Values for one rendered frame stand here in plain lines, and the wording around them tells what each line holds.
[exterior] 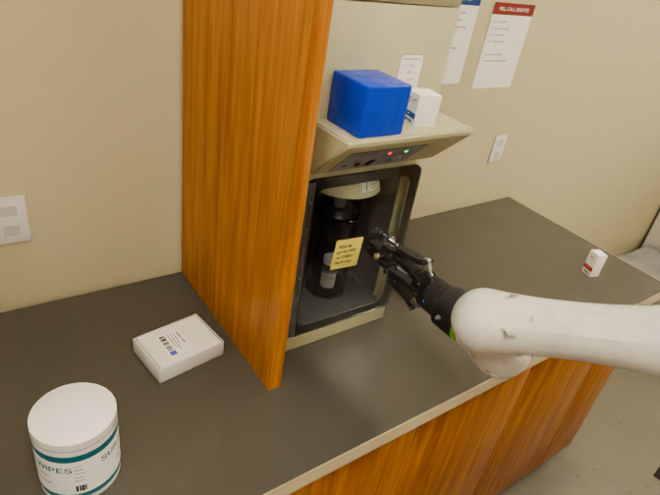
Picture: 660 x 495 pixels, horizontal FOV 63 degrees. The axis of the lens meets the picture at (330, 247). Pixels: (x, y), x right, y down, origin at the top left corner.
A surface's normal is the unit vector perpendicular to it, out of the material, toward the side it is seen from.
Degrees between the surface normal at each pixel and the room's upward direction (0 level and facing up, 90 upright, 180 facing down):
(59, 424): 0
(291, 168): 90
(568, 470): 0
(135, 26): 90
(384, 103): 90
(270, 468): 0
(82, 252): 90
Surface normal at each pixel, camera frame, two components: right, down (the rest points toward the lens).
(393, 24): 0.57, 0.50
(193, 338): 0.15, -0.84
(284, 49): -0.81, 0.19
